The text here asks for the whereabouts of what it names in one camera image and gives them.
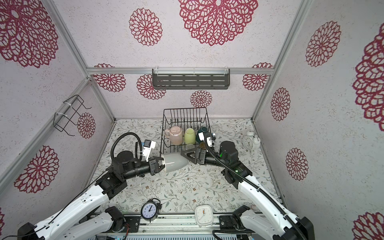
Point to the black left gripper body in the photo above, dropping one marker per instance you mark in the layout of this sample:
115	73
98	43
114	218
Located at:
152	165

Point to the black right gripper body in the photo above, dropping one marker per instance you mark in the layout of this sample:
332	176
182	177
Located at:
204	153

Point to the grey cream mug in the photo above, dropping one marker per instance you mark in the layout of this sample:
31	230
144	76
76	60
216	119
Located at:
174	162

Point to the light green mug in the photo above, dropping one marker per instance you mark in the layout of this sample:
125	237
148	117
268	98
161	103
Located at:
190	136

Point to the dark green mug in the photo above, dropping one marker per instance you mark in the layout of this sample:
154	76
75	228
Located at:
200	136

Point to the pink iridescent mug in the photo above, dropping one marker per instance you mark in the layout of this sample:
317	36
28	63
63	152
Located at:
175	135

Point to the amber glass cup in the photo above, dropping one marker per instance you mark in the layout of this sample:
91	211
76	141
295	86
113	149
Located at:
203	146

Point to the clear drinking glass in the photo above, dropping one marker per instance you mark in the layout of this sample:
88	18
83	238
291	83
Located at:
189	147

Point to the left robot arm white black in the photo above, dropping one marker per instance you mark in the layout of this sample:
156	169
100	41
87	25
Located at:
65	224

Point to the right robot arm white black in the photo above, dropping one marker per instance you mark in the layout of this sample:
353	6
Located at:
277	222

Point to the black alarm clock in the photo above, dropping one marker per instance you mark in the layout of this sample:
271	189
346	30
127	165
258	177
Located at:
151	209

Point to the white twin bell alarm clock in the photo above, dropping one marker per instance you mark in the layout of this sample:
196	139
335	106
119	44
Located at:
251	141

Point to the white square clock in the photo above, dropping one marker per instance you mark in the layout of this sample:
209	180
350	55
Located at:
204	215

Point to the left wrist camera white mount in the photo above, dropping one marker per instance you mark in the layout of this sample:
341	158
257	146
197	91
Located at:
148	146

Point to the black wire dish rack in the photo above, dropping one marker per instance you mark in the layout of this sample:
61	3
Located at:
184	118

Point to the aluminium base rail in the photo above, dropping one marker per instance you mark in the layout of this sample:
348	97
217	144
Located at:
177	227

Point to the grey wall shelf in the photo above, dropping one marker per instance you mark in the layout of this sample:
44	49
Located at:
191	80

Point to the black wire wall holder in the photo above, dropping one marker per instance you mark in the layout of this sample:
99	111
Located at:
62	119

